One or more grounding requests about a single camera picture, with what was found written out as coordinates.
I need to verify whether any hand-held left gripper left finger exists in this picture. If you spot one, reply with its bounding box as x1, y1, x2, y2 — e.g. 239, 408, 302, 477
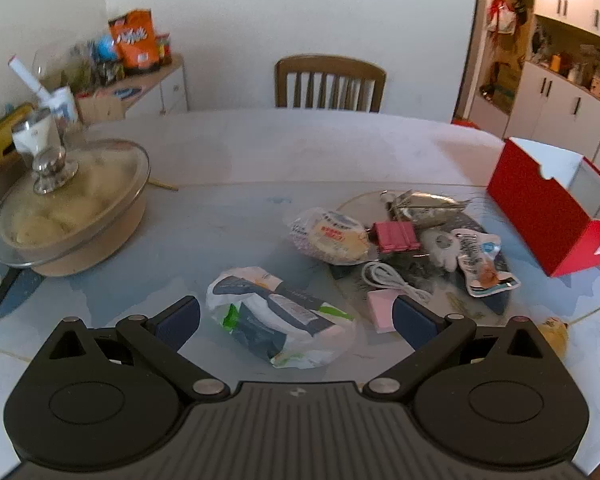
32, 296, 231, 403

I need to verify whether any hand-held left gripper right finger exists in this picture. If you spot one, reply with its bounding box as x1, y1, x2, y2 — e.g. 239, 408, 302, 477
362, 295, 563, 403

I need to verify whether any pink block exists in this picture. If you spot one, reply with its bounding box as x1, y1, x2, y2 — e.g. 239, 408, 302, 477
367, 289, 406, 333

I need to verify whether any cartoon print snack pouch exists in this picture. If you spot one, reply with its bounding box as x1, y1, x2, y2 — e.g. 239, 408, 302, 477
450, 228, 522, 298

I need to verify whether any white dark blue plastic-wrapped package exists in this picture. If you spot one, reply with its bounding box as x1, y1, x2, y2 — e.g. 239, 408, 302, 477
206, 266, 357, 370

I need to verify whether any round yellow cake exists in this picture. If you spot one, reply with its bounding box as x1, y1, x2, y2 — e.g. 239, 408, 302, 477
285, 207, 371, 265

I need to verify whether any silver foil packet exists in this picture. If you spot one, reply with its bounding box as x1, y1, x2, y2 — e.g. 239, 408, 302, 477
380, 189, 473, 228

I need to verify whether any red cardboard box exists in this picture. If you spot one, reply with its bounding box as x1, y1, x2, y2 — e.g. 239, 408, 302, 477
486, 136, 600, 278

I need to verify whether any white marble desktop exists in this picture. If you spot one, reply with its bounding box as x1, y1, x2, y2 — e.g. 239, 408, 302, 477
0, 109, 600, 480

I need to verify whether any white glove-shaped item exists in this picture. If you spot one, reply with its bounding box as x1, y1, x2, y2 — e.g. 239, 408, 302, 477
420, 227, 463, 271

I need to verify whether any pink clip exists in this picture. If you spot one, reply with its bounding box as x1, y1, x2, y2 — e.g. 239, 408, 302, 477
370, 220, 422, 253

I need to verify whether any beige pan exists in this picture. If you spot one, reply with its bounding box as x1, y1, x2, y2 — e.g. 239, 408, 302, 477
0, 180, 152, 321

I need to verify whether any yellow round item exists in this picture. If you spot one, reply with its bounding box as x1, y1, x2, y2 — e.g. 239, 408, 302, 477
535, 317, 570, 361

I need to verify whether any glass pan lid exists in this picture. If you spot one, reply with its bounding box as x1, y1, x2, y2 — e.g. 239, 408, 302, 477
0, 139, 151, 267

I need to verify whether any small cardboard box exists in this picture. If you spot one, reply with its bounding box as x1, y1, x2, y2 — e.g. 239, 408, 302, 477
75, 87, 126, 123

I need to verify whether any white side cabinet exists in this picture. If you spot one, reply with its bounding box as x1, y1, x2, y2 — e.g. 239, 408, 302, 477
75, 54, 188, 121

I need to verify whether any small glass cup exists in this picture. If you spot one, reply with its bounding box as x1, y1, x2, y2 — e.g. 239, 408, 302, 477
11, 107, 63, 161

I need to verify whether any white printed mug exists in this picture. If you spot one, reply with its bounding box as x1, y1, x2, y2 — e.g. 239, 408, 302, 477
42, 87, 81, 123

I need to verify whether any yellow box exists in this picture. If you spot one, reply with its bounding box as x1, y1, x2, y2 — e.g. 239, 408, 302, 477
0, 104, 36, 153

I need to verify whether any white tall cupboard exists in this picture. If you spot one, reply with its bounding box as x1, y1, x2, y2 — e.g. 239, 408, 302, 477
467, 0, 600, 176

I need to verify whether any red jar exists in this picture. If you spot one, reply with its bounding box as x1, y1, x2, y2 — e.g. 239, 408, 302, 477
155, 34, 173, 66

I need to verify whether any wooden chair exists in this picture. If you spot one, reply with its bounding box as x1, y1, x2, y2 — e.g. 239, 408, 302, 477
274, 55, 387, 112

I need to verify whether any blue snack packet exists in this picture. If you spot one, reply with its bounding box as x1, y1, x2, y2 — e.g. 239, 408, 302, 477
92, 35, 118, 63

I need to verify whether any orange snack bag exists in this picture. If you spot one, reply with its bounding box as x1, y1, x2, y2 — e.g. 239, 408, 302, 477
108, 8, 158, 72

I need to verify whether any white tube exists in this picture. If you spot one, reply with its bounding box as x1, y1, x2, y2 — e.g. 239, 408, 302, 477
8, 55, 51, 98

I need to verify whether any red white plastic bag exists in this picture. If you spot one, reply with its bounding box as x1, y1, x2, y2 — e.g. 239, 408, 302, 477
487, 0, 518, 35

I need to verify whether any white cable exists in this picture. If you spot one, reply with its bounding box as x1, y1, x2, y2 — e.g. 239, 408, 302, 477
361, 260, 433, 306

